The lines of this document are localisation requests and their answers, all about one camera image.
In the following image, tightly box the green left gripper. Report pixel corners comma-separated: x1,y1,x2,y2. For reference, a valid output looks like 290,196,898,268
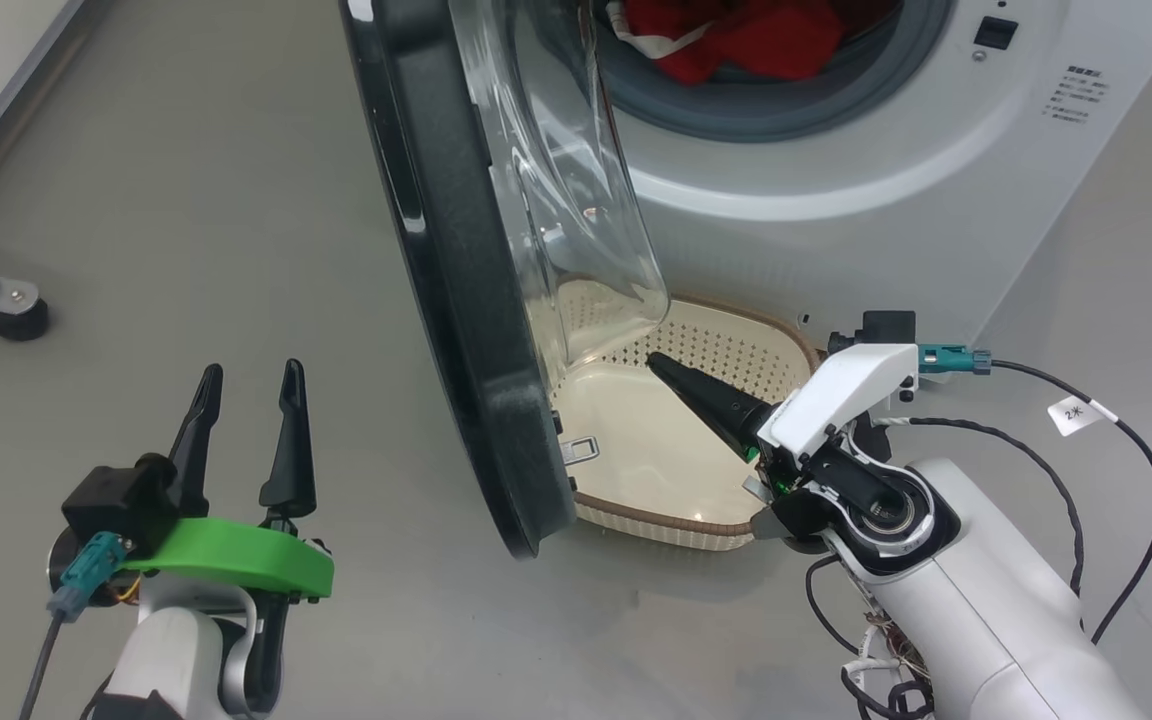
121,359,335,601

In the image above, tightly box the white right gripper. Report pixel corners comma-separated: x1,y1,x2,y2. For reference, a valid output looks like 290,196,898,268
646,343,922,546

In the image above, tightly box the black rimmed washing machine door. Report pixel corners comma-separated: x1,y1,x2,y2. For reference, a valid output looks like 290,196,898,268
339,0,672,561

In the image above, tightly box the beige perforated laundry basket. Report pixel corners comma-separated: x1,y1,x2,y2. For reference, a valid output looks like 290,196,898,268
546,278,822,553

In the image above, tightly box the white washing machine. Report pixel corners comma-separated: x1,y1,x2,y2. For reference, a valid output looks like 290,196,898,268
576,0,1152,346

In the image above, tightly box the grey rubber door gasket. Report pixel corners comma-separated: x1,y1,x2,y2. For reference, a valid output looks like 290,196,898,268
591,0,957,143

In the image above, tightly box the black door lock socket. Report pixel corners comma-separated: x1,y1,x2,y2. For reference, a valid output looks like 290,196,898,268
973,15,1020,51

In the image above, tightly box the printed text label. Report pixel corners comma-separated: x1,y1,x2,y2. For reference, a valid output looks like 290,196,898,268
1041,65,1109,123

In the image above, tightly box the left black cable teal connector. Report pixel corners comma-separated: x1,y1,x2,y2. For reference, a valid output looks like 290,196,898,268
18,532,132,720

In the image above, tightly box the black cable teal connector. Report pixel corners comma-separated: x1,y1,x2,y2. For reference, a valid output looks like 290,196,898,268
18,532,132,720
918,343,1152,646

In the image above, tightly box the right black cable teal connector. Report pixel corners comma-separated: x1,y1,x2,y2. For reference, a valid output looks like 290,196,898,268
918,343,1152,646

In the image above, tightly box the right arm wire bundle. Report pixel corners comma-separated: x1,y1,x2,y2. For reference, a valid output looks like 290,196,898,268
804,553,937,720

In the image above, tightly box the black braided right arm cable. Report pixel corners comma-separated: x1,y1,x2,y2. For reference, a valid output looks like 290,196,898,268
876,417,1087,601

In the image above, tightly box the white right cable label tag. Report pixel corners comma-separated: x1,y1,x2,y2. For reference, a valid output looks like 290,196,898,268
1048,397,1119,438

